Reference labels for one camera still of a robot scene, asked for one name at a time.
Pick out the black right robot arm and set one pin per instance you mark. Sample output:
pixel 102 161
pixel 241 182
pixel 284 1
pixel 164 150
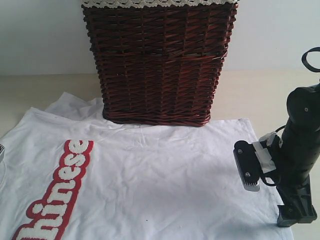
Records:
pixel 300 149

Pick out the white lace fabric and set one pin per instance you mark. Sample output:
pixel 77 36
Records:
pixel 139 4

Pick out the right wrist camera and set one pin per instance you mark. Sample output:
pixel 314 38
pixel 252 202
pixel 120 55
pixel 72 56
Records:
pixel 255 163

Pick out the dark red wicker basket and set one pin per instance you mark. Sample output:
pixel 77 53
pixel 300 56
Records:
pixel 159 65

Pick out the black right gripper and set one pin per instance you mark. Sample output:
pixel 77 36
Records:
pixel 295 193

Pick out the white t-shirt red lettering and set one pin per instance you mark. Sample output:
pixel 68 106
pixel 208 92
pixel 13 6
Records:
pixel 69 174

